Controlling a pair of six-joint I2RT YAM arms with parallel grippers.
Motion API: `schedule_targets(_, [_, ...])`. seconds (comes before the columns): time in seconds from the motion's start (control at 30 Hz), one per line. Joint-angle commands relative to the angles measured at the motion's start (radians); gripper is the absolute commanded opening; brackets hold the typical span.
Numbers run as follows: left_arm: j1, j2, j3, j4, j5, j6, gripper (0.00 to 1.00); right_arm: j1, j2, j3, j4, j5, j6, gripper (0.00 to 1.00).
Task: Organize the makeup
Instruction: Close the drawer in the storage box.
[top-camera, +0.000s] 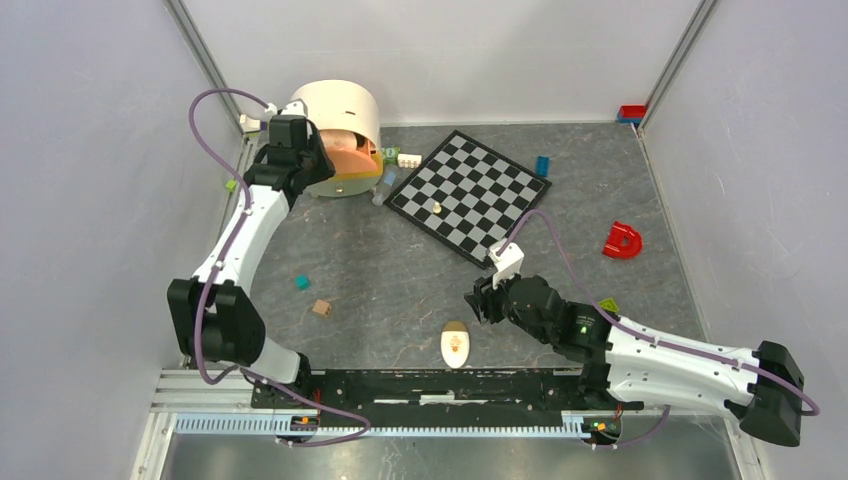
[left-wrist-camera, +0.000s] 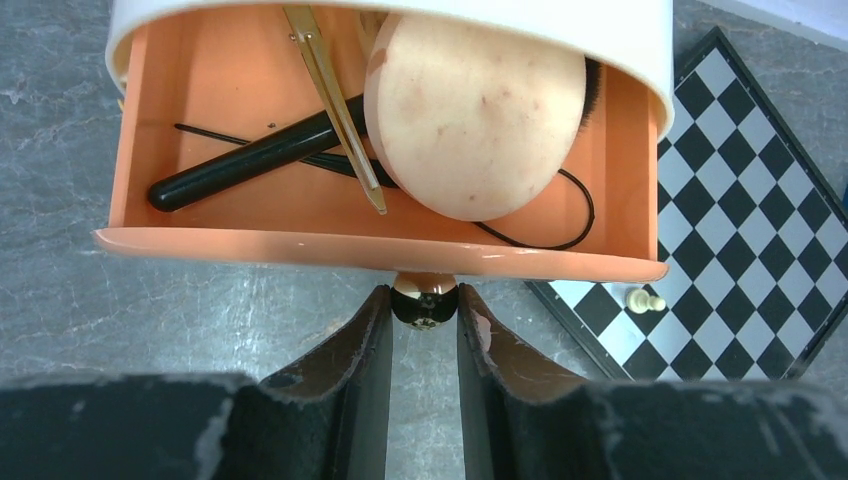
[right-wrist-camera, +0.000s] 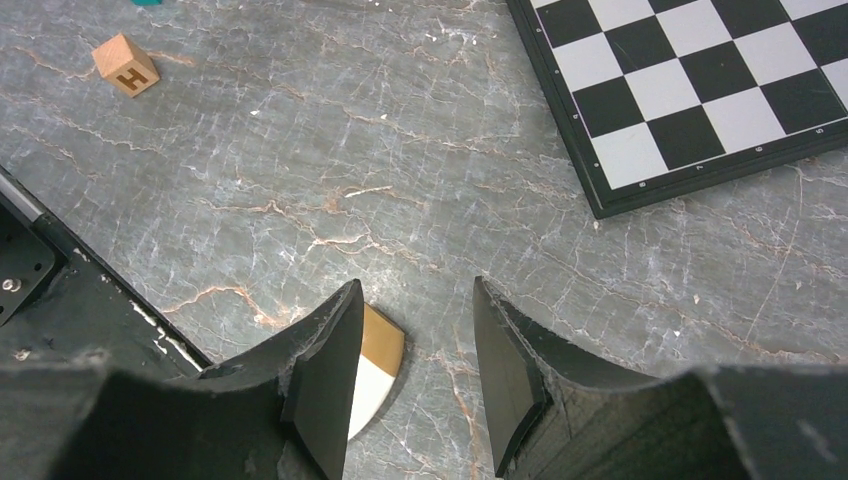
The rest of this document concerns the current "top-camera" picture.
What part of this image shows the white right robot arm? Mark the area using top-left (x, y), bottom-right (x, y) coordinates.
top-left (464, 276), bottom-right (804, 447)

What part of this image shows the black grey chessboard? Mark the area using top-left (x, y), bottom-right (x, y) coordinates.
top-left (385, 130), bottom-right (552, 269)

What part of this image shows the blue lego brick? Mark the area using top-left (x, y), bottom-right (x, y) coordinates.
top-left (535, 156), bottom-right (550, 178)

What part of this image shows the black mounting rail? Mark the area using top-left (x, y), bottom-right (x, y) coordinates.
top-left (293, 368), bottom-right (644, 429)

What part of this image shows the green toy block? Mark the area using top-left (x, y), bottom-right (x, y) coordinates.
top-left (381, 146), bottom-right (400, 164)

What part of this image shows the white lego brick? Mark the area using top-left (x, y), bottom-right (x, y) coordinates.
top-left (396, 153), bottom-right (423, 169)

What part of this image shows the red blue bricks corner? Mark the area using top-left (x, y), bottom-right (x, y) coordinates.
top-left (616, 104), bottom-right (647, 125)

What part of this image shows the red letter D toy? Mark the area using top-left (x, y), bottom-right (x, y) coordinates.
top-left (602, 221), bottom-right (643, 259)

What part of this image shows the green lego brick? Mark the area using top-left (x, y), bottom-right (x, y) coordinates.
top-left (599, 298), bottom-right (620, 313)

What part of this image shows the white round drawer organizer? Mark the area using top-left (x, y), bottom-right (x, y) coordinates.
top-left (290, 79), bottom-right (384, 198)

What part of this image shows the round pink compact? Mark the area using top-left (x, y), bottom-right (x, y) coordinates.
top-left (320, 129), bottom-right (360, 150)

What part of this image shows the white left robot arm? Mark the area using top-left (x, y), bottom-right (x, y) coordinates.
top-left (167, 114), bottom-right (334, 408)

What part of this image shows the small wooden cube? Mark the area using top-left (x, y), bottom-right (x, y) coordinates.
top-left (312, 299), bottom-right (332, 317)

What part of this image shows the small teal cube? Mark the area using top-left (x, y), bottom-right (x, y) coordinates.
top-left (295, 275), bottom-right (311, 290)

